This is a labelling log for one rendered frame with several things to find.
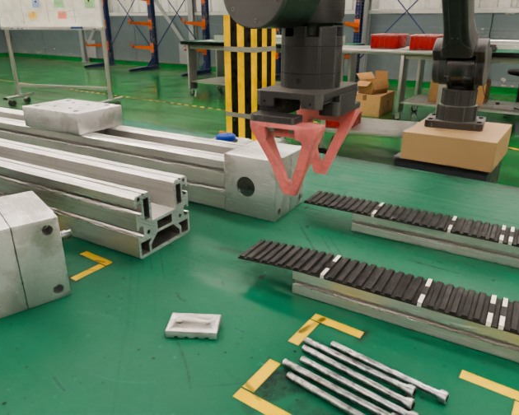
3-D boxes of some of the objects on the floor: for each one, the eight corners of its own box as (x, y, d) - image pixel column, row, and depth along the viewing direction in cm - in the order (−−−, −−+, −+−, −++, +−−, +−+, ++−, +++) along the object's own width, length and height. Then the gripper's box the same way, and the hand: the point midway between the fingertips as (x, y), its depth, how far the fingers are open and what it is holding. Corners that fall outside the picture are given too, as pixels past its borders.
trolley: (439, 155, 392) (459, 27, 354) (435, 173, 345) (457, 28, 307) (322, 142, 429) (328, 26, 391) (304, 158, 383) (308, 27, 345)
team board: (3, 107, 606) (-32, -63, 532) (30, 101, 650) (1, -57, 577) (105, 113, 569) (81, -69, 496) (125, 105, 614) (107, -62, 540)
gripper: (321, 24, 36) (312, 208, 42) (368, 24, 46) (356, 172, 52) (246, 24, 39) (248, 195, 45) (306, 23, 49) (301, 164, 55)
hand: (306, 175), depth 48 cm, fingers open, 8 cm apart
